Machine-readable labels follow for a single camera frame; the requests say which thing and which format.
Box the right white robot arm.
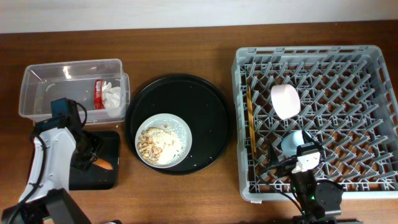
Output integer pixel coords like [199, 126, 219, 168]
[266, 142, 343, 223]

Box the red snack wrapper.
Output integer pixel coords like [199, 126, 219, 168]
[94, 79, 104, 110]

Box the grey dishwasher rack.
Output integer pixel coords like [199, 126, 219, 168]
[231, 45, 397, 203]

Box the pink bowl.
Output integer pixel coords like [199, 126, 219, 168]
[271, 84, 300, 120]

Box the light blue plastic cup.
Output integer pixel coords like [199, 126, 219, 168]
[281, 130, 314, 157]

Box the white tissue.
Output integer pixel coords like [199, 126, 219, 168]
[101, 81, 121, 109]

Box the black rectangular tray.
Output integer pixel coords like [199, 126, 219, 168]
[69, 131, 121, 190]

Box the round black tray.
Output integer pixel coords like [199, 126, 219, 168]
[124, 74, 233, 175]

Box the orange carrot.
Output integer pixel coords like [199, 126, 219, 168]
[93, 159, 113, 170]

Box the white plate with food scraps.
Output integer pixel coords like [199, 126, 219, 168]
[133, 113, 193, 169]

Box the wooden chopstick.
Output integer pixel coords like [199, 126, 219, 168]
[247, 87, 257, 155]
[246, 85, 256, 159]

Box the clear plastic bin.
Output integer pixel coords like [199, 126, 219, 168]
[19, 58, 130, 125]

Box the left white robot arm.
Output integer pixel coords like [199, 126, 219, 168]
[2, 115, 104, 223]

